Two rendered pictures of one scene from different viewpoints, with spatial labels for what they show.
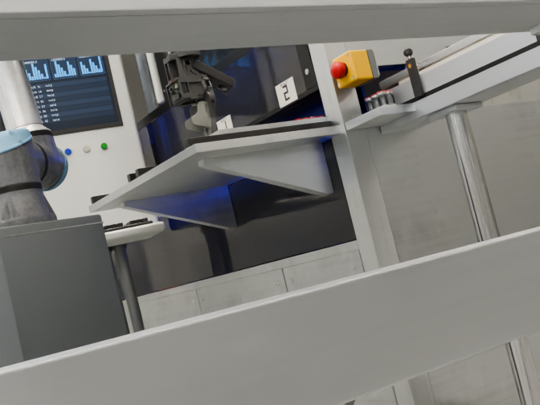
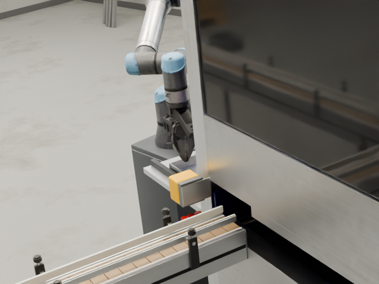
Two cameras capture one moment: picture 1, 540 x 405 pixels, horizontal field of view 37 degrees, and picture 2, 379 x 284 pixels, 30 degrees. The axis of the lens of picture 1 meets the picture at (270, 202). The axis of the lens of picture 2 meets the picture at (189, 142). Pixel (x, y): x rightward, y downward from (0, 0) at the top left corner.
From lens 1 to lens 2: 315 cm
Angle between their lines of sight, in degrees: 96
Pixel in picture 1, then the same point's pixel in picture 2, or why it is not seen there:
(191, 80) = (167, 123)
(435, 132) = (261, 274)
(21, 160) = (158, 110)
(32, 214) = (157, 141)
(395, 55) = (241, 192)
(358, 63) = (172, 189)
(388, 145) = not seen: hidden behind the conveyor
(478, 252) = not seen: outside the picture
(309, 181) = not seen: hidden behind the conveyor
